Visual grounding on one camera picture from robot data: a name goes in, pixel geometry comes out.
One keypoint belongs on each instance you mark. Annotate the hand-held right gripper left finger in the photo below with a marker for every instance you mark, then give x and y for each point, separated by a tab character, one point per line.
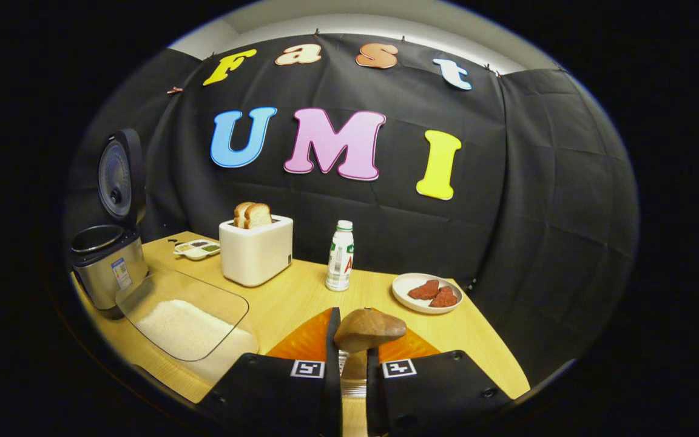
333	400

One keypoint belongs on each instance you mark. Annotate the white toaster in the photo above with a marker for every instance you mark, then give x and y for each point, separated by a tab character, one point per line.
255	255

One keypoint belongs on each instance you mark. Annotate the red meat slice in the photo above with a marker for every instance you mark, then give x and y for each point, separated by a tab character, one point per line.
424	290
445	297

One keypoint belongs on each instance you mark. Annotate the white compartment dish with beans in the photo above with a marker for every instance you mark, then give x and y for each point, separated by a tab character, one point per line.
196	249

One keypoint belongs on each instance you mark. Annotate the black backdrop cloth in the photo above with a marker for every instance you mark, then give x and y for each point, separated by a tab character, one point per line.
507	212

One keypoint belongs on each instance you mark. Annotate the wooden spoon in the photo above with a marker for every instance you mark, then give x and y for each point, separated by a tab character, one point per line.
368	329

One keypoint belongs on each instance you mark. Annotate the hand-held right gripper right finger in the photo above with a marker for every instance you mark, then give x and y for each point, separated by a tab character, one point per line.
372	394

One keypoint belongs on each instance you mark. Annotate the dark grey rice cooker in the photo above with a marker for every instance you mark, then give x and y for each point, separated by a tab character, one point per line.
107	273

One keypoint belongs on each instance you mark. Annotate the white plate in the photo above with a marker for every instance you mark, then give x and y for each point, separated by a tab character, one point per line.
404	288

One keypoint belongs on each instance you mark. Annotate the white milk bottle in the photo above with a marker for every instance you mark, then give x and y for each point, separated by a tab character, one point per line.
340	258

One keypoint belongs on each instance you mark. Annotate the white rice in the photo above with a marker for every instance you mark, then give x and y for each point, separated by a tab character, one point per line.
185	331

